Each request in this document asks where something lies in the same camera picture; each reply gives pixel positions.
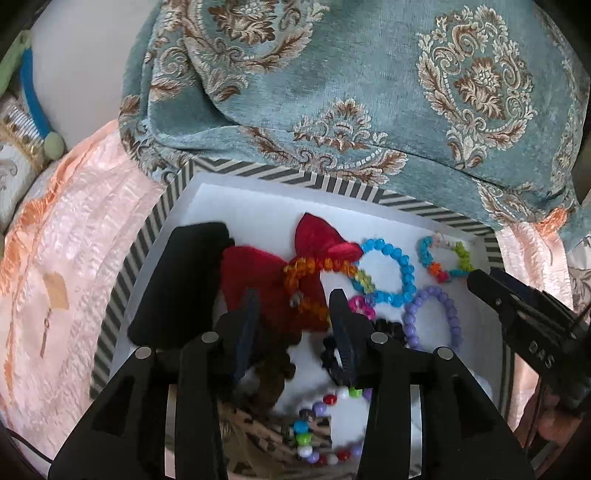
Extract blue bead bracelet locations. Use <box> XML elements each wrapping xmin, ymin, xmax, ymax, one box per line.
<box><xmin>358</xmin><ymin>237</ymin><xmax>417</xmax><ymax>308</ymax></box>

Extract cream floral fabric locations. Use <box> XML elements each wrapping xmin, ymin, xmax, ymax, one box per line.
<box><xmin>565</xmin><ymin>262</ymin><xmax>591</xmax><ymax>297</ymax></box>

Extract orange rainbow bead bracelet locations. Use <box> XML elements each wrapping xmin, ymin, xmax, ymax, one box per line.
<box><xmin>283</xmin><ymin>257</ymin><xmax>378</xmax><ymax>325</ymax></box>

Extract beige upholstered backrest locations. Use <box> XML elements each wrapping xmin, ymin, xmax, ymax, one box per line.
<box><xmin>31</xmin><ymin>13</ymin><xmax>154</xmax><ymax>145</ymax></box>

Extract brown scrunchie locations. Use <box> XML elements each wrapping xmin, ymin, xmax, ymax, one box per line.
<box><xmin>248</xmin><ymin>344</ymin><xmax>297</xmax><ymax>408</ymax></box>

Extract green plush toy blue legs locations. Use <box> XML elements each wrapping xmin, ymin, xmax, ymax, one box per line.
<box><xmin>0</xmin><ymin>32</ymin><xmax>68</xmax><ymax>160</ymax></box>

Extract white quilted cover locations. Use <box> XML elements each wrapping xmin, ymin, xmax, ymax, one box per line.
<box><xmin>14</xmin><ymin>157</ymin><xmax>66</xmax><ymax>222</ymax></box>

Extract teal floral cushion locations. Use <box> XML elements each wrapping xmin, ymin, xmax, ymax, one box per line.
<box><xmin>117</xmin><ymin>0</ymin><xmax>591</xmax><ymax>254</ymax></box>

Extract red hair bow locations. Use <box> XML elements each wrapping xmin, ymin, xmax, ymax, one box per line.
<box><xmin>220</xmin><ymin>212</ymin><xmax>365</xmax><ymax>334</ymax></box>

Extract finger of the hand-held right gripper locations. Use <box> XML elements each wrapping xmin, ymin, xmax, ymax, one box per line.
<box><xmin>467</xmin><ymin>268</ymin><xmax>523</xmax><ymax>325</ymax></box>
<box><xmin>488</xmin><ymin>267</ymin><xmax>556</xmax><ymax>311</ymax></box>

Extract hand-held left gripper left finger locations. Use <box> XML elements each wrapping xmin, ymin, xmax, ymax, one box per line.
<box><xmin>48</xmin><ymin>288</ymin><xmax>262</xmax><ymax>480</ymax></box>

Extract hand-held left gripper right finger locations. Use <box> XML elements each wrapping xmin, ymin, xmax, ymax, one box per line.
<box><xmin>329</xmin><ymin>288</ymin><xmax>536</xmax><ymax>480</ymax></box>

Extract pink quilted blanket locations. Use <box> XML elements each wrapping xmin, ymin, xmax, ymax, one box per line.
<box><xmin>0</xmin><ymin>119</ymin><xmax>579</xmax><ymax>477</ymax></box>

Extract leopard print hair bow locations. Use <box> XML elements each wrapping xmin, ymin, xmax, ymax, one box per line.
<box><xmin>216</xmin><ymin>401</ymin><xmax>366</xmax><ymax>480</ymax></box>

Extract white tray with striped rim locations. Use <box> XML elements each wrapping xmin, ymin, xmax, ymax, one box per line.
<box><xmin>90</xmin><ymin>157</ymin><xmax>514</xmax><ymax>480</ymax></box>

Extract black cable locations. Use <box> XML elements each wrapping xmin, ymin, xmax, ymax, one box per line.
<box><xmin>4</xmin><ymin>427</ymin><xmax>55</xmax><ymax>463</ymax></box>

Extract embroidered floral pillow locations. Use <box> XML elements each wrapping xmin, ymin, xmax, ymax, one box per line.
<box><xmin>0</xmin><ymin>95</ymin><xmax>52</xmax><ymax>232</ymax></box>

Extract person's right hand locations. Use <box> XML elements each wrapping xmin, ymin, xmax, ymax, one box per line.
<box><xmin>512</xmin><ymin>387</ymin><xmax>575</xmax><ymax>449</ymax></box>

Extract purple bead bracelet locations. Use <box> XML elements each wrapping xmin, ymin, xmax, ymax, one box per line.
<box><xmin>402</xmin><ymin>285</ymin><xmax>464</xmax><ymax>352</ymax></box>

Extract black velvet hair bow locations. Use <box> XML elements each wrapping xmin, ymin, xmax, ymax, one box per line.
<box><xmin>127</xmin><ymin>222</ymin><xmax>236</xmax><ymax>348</ymax></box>

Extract mixed colour bead bracelet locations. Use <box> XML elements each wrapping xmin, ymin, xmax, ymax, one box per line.
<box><xmin>282</xmin><ymin>388</ymin><xmax>373</xmax><ymax>466</ymax></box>

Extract black bead bracelet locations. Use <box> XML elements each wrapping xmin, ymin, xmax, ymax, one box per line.
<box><xmin>320</xmin><ymin>318</ymin><xmax>410</xmax><ymax>385</ymax></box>

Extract teal green orange bead bracelet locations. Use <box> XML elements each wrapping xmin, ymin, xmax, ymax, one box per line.
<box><xmin>417</xmin><ymin>234</ymin><xmax>474</xmax><ymax>284</ymax></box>

